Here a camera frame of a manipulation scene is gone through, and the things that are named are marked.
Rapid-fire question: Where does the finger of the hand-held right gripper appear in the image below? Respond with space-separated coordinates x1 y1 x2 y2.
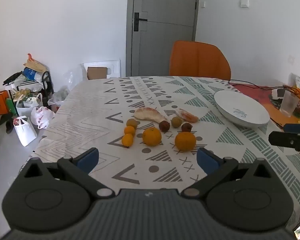
283 123 300 134
268 131 300 159

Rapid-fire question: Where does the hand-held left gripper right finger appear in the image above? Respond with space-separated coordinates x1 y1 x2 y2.
181 147 278 198

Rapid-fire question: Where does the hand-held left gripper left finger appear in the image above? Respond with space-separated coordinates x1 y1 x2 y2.
21 147 115 198

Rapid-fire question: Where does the large orange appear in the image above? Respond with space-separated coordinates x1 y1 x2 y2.
175 131 197 152
142 127 163 147

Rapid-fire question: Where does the small peeled pomelo segment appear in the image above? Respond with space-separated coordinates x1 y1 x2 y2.
175 108 199 124

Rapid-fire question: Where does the white plate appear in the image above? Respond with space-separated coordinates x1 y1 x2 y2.
213 90 270 127

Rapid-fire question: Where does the white charger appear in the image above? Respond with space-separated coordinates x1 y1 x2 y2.
271 88 286 100

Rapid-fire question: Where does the red table mat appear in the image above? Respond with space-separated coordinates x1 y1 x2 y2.
231 82 300 128

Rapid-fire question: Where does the red printed plastic bag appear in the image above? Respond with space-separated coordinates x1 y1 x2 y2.
30 106 55 130

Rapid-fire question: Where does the plain white plastic bag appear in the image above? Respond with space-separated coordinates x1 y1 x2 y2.
13 115 38 147

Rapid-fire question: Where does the clear plastic bag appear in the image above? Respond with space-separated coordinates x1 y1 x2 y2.
47 85 71 108

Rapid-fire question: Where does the large peeled pomelo segment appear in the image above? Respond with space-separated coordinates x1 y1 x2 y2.
134 107 168 123

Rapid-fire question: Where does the black metal rack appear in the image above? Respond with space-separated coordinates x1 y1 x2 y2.
42 71 55 106

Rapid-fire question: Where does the white bag with groceries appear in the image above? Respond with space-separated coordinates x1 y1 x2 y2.
14 93 43 117

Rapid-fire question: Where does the brown cardboard box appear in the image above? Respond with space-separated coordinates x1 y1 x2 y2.
87 66 108 80

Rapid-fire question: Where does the white foam board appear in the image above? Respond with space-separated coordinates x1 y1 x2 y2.
82 59 121 81

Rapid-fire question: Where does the orange chair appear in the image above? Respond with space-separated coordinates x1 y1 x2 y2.
169 40 232 81

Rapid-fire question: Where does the blue and white bag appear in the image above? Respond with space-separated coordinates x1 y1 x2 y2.
22 67 43 82

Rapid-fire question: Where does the tan paper bag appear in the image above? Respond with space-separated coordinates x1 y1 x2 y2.
23 53 47 72

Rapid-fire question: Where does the grey door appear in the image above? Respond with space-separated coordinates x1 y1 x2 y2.
126 0 200 77

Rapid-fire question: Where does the black cable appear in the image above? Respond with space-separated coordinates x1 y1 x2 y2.
228 79 292 91

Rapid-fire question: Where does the black door handle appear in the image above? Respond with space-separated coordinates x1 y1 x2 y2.
134 12 148 32

